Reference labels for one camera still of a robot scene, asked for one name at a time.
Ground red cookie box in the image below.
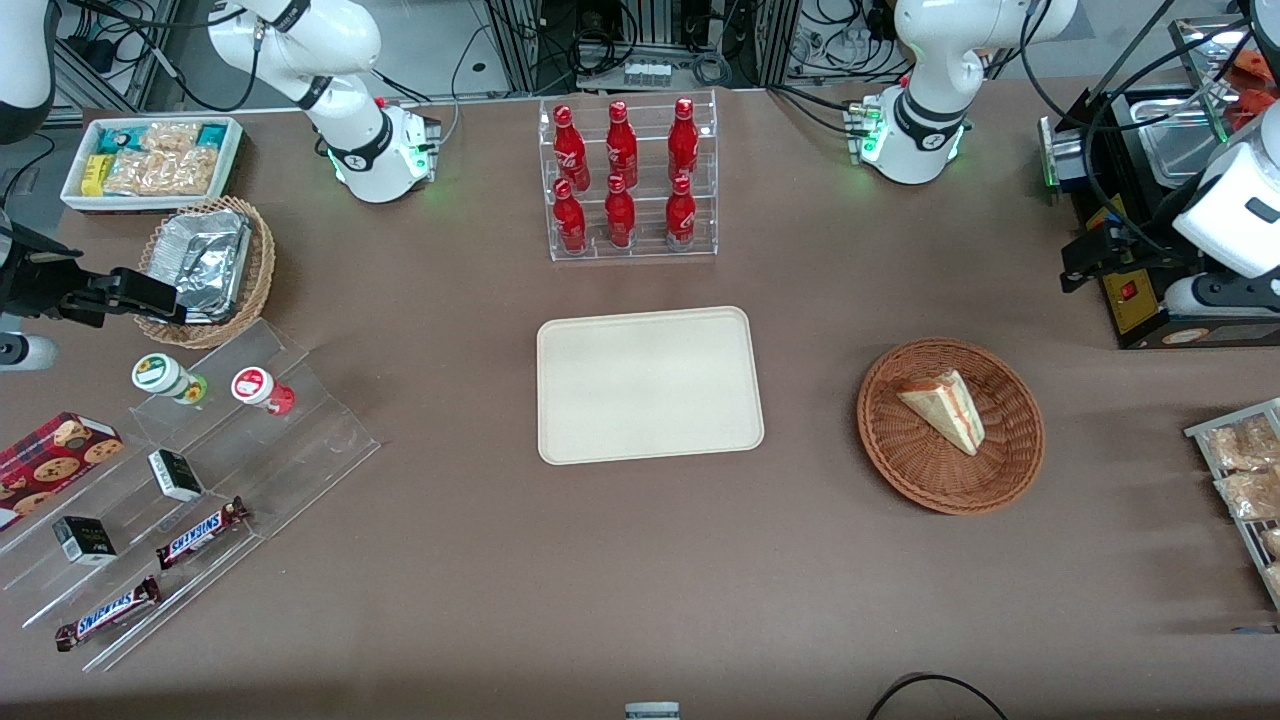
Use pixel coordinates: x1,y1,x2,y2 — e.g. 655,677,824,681
0,411,125,531

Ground beige plastic tray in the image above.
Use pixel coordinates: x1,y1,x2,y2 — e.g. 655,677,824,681
537,306,765,466

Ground triangular sandwich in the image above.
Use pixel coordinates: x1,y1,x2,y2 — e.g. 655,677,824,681
896,369,987,457

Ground steel food pan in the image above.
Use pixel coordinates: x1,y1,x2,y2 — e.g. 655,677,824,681
1135,95,1236,186

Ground red sausage skewers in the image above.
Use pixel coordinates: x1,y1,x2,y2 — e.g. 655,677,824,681
1235,50,1280,111

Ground black food warmer cabinet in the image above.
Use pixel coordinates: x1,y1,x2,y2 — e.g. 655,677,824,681
1040,15,1280,351

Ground grey wire rack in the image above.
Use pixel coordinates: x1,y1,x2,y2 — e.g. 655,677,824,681
1184,398,1280,611

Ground clear acrylic bottle rack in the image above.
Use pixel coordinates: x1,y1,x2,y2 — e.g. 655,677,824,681
538,90,719,263

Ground brown round wicker basket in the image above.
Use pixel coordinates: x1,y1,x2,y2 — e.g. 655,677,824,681
857,338,1046,516

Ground light wicker basket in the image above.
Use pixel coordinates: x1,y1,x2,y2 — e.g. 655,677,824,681
135,196,276,350

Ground red cola bottle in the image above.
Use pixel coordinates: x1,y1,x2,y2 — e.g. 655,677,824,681
605,174,636,249
552,104,591,191
666,175,697,251
606,100,639,189
668,97,700,186
553,178,588,255

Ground white rectangular snack bin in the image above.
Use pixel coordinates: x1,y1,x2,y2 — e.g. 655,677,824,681
60,116,244,213

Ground black cable loop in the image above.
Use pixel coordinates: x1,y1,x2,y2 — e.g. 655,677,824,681
865,673,1011,720

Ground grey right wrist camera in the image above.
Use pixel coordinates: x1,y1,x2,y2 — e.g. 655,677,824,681
0,335,58,372

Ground silver box with green light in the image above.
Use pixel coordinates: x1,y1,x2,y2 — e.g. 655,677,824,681
1038,113,1093,193

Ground green lid cup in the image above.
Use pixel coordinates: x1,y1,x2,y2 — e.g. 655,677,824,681
131,353,209,405

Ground large clear nut bag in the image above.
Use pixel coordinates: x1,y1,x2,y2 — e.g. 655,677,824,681
103,148,221,197

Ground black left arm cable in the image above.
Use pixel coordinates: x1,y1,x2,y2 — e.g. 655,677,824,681
1020,0,1241,266

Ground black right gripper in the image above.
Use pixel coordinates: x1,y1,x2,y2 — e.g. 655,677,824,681
0,228,187,328

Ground small black box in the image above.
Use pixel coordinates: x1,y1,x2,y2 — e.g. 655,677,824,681
52,516,118,567
148,449,205,503

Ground red lid cup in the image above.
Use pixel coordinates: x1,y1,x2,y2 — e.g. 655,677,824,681
231,367,296,416

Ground clear acrylic stepped stand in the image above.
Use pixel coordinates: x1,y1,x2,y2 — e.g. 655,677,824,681
0,318,382,673

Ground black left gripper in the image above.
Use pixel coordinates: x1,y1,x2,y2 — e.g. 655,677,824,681
1061,225,1203,294

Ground clear bag of pastry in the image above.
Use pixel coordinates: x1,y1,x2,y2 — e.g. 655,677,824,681
1205,415,1280,473
1215,468,1280,521

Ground small clear nut bag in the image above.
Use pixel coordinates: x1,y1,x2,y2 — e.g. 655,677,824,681
140,121,204,154

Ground brown Snickers bar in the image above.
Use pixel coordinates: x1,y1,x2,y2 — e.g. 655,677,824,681
155,497,251,571
55,576,162,653

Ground aluminium foil container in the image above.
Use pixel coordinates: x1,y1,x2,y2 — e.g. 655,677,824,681
150,208,253,323

